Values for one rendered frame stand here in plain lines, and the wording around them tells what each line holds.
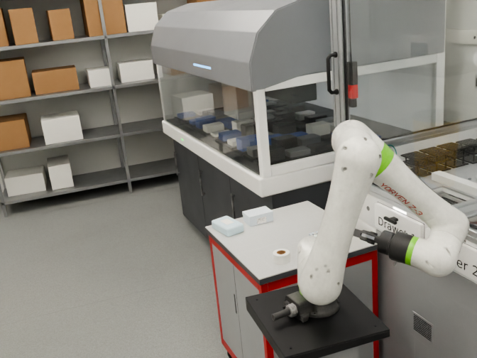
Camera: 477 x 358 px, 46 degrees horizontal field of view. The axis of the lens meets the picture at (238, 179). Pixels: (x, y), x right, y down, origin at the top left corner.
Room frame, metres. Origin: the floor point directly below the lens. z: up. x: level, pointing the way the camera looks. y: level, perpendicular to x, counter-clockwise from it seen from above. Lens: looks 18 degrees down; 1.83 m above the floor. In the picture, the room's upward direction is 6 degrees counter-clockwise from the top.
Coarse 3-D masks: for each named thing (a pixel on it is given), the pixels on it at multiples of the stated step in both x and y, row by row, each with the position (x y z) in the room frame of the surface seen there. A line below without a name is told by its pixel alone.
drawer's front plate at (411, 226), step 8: (376, 208) 2.20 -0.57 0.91; (384, 208) 2.15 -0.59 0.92; (376, 216) 2.20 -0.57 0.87; (384, 216) 2.15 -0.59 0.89; (392, 216) 2.10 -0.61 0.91; (400, 216) 2.05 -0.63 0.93; (376, 224) 2.20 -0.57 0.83; (384, 224) 2.15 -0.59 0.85; (392, 224) 2.10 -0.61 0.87; (400, 224) 2.05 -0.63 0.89; (408, 224) 2.01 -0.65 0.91; (416, 224) 1.97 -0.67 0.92; (408, 232) 2.01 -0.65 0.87; (416, 232) 1.97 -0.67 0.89
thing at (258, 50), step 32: (224, 0) 4.25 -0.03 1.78; (256, 0) 3.36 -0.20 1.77; (288, 0) 2.94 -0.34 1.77; (320, 0) 2.88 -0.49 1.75; (160, 32) 4.28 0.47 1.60; (192, 32) 3.61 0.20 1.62; (224, 32) 3.13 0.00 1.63; (256, 32) 2.76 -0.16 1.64; (288, 32) 2.81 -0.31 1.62; (320, 32) 2.88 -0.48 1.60; (160, 64) 4.24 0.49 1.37; (192, 64) 3.54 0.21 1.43; (224, 64) 3.04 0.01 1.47; (256, 64) 2.75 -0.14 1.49; (288, 64) 2.81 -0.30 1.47; (320, 64) 2.88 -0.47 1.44; (160, 96) 4.45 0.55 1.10; (256, 96) 2.75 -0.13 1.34; (256, 128) 2.77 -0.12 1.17; (192, 160) 4.02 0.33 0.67; (224, 160) 3.19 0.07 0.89; (320, 160) 2.87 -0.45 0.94; (192, 192) 4.12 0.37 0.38; (224, 192) 3.45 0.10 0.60; (256, 192) 2.79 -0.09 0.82; (288, 192) 2.82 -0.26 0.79; (320, 192) 2.89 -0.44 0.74
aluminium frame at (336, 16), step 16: (336, 0) 2.47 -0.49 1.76; (336, 16) 2.47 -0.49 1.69; (336, 32) 2.47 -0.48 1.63; (336, 48) 2.48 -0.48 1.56; (336, 64) 2.48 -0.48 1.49; (336, 80) 2.48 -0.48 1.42; (336, 96) 2.49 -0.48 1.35; (336, 112) 2.49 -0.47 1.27; (368, 192) 2.27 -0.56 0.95; (384, 192) 2.17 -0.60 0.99; (400, 208) 2.08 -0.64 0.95
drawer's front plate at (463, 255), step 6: (426, 228) 1.91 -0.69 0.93; (426, 234) 1.91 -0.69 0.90; (462, 246) 1.75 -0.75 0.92; (468, 246) 1.73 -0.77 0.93; (462, 252) 1.74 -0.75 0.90; (468, 252) 1.72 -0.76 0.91; (474, 252) 1.69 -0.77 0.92; (462, 258) 1.74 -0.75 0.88; (468, 258) 1.72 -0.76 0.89; (474, 258) 1.69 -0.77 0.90; (456, 264) 1.77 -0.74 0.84; (462, 264) 1.74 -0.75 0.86; (468, 264) 1.72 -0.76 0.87; (474, 264) 1.69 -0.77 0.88; (456, 270) 1.77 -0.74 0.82; (462, 270) 1.74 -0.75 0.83; (468, 270) 1.72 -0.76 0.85; (474, 270) 1.69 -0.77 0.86; (468, 276) 1.71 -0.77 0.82; (474, 276) 1.69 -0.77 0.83
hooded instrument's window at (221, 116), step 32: (192, 96) 3.66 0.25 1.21; (224, 96) 3.12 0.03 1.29; (288, 96) 2.83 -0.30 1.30; (320, 96) 2.90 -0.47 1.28; (192, 128) 3.74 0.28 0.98; (224, 128) 3.17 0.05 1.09; (288, 128) 2.83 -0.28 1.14; (320, 128) 2.90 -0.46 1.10; (256, 160) 2.78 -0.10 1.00; (288, 160) 2.82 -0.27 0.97
